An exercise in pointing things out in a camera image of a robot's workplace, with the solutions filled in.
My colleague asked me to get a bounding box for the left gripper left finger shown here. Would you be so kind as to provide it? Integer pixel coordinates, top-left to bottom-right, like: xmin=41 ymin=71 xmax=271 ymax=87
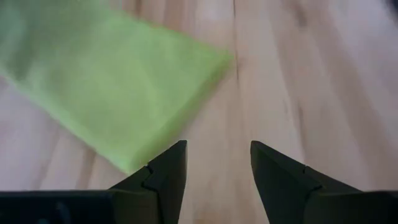
xmin=109 ymin=140 xmax=188 ymax=224

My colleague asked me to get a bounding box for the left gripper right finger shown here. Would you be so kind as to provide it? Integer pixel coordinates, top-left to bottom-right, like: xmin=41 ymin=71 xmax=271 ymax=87
xmin=250 ymin=141 xmax=361 ymax=224

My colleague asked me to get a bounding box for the pale lime microfiber towel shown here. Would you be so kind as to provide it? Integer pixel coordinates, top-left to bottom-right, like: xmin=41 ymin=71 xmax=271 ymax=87
xmin=0 ymin=0 xmax=234 ymax=175

